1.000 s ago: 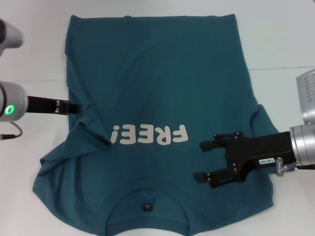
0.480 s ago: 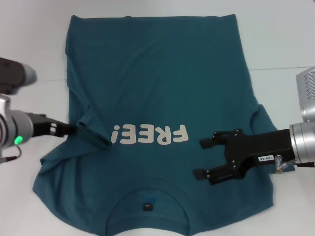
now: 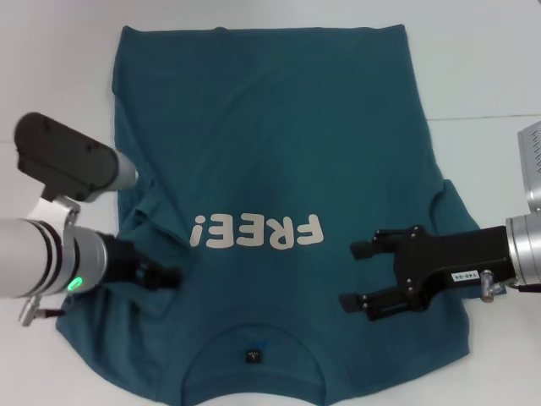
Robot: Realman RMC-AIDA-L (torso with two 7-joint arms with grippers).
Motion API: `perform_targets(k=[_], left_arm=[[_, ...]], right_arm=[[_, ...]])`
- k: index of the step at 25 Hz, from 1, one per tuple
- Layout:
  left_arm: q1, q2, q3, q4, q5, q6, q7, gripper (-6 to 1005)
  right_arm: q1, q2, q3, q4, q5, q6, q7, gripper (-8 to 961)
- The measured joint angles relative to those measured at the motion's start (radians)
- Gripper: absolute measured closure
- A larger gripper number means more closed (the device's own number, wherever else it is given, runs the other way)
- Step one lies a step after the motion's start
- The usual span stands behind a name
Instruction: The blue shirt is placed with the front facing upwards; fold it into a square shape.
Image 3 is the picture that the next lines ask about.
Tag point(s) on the white left camera bracket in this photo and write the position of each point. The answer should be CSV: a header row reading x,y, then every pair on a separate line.
x,y
55,209

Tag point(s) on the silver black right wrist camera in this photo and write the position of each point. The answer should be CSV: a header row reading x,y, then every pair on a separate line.
x,y
532,169

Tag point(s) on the blue FREE print t-shirt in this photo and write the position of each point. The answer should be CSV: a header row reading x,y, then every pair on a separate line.
x,y
270,127

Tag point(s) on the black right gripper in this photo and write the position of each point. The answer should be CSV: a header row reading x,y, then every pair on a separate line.
x,y
452,258

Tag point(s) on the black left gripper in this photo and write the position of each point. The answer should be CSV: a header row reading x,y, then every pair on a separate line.
x,y
124,262

